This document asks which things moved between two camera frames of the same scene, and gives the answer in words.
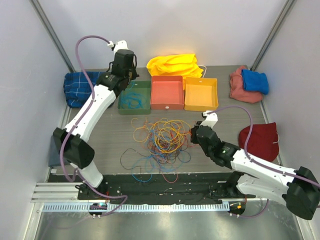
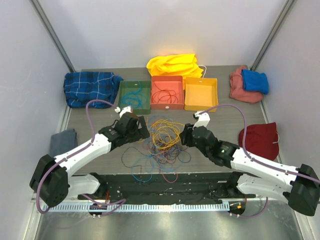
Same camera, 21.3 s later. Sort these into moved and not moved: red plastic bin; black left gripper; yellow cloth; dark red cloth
Moved: black left gripper
Not moved: red plastic bin; yellow cloth; dark red cloth
